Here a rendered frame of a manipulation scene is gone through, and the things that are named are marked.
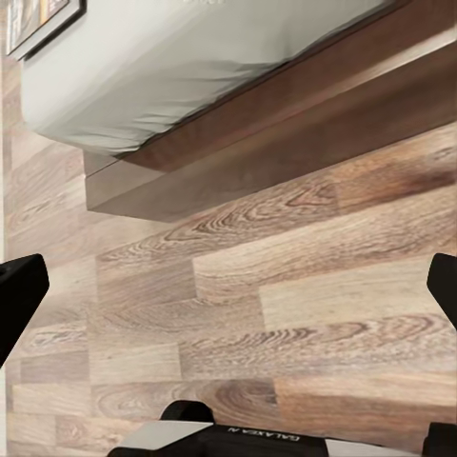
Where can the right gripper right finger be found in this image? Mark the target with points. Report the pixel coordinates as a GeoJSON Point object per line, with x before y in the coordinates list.
{"type": "Point", "coordinates": [442, 283]}

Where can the hardback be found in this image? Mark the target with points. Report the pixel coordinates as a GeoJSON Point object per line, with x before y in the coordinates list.
{"type": "Point", "coordinates": [32, 22]}

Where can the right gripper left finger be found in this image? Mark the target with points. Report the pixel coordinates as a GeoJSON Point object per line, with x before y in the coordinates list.
{"type": "Point", "coordinates": [24, 283]}

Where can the bed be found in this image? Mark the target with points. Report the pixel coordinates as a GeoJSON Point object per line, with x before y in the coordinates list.
{"type": "Point", "coordinates": [181, 106]}

